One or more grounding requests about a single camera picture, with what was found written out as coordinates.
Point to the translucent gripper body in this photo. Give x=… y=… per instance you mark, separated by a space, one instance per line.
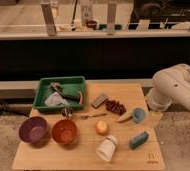
x=153 y=118

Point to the teal blue sponge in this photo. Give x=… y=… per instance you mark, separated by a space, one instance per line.
x=138 y=140

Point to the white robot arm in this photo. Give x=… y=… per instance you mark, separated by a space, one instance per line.
x=170 y=93

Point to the blue small cup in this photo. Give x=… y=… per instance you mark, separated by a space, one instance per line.
x=138 y=115

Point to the white plastic cup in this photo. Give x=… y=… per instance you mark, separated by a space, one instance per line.
x=107 y=147

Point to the yellow banana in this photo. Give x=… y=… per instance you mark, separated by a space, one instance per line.
x=125 y=117

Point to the wooden board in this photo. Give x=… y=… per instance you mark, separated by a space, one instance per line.
x=81 y=156

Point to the dark red grape bunch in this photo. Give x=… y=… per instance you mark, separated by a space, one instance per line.
x=115 y=107

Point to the metal fork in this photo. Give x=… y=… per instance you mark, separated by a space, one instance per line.
x=90 y=116

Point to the yellow orange fruit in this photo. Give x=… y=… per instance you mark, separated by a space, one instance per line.
x=101 y=127

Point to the grey rectangular block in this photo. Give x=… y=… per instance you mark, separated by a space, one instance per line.
x=99 y=100

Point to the orange carrot in tray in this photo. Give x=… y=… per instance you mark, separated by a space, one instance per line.
x=81 y=100

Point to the small metal clip object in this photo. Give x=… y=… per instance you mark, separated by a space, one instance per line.
x=67 y=112

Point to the orange bowl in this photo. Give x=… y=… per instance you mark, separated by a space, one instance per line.
x=64 y=132

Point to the grey cloth in tray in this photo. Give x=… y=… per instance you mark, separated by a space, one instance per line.
x=55 y=99

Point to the dark tool in tray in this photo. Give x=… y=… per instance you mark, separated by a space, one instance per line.
x=57 y=87

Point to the green plastic tray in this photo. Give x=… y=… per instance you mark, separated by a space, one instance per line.
x=71 y=85

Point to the purple bowl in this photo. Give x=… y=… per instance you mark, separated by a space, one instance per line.
x=34 y=130

